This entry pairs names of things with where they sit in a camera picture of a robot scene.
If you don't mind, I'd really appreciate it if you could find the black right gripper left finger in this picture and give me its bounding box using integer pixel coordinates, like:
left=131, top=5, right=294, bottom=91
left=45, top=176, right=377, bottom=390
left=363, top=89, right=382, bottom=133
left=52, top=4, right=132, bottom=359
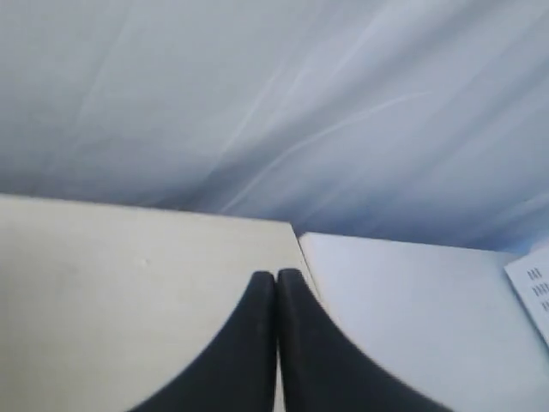
left=134, top=271, right=277, bottom=412

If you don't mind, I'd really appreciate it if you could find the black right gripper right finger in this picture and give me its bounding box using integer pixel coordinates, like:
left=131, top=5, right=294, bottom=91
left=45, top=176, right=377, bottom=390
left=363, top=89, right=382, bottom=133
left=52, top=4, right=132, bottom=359
left=277, top=269, right=433, bottom=411

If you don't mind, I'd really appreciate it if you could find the white side table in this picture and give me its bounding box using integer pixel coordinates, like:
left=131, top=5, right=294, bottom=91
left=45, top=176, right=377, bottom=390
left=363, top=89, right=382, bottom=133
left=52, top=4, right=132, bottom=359
left=299, top=233, right=548, bottom=411

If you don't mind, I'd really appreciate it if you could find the white printed paper sheet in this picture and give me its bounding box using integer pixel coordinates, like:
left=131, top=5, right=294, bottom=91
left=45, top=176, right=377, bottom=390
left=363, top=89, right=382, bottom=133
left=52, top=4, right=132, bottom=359
left=504, top=246, right=548, bottom=345

